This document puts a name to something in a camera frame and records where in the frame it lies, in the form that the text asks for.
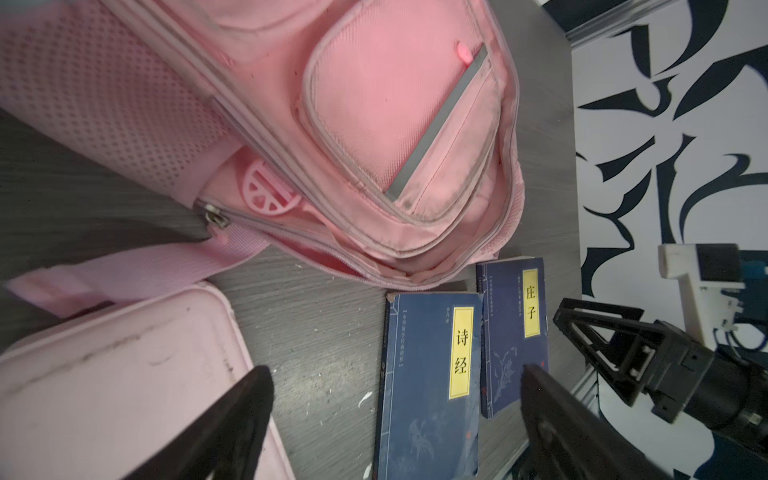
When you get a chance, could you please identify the pink student backpack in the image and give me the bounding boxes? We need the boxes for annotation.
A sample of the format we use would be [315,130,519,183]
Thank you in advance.
[1,1,525,318]

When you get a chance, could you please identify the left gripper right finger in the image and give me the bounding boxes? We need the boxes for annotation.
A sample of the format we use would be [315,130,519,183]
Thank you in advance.
[521,364,666,479]

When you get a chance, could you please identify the purple book yellow label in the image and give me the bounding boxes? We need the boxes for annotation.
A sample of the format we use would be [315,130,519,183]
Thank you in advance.
[476,256,549,419]

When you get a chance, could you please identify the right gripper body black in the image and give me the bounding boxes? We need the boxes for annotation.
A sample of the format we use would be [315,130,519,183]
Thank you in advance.
[644,320,767,432]

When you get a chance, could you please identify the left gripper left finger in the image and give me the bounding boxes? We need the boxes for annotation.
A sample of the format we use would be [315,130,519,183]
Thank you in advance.
[127,366,274,479]

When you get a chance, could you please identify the pink pencil case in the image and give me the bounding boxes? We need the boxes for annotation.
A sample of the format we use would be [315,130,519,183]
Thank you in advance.
[0,281,296,480]

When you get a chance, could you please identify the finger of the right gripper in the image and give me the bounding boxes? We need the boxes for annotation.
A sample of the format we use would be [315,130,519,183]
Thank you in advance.
[569,326,656,406]
[553,298,666,354]

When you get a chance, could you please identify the blue book yellow label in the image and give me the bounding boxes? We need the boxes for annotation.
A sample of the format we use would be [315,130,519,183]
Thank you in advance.
[373,292,482,479]

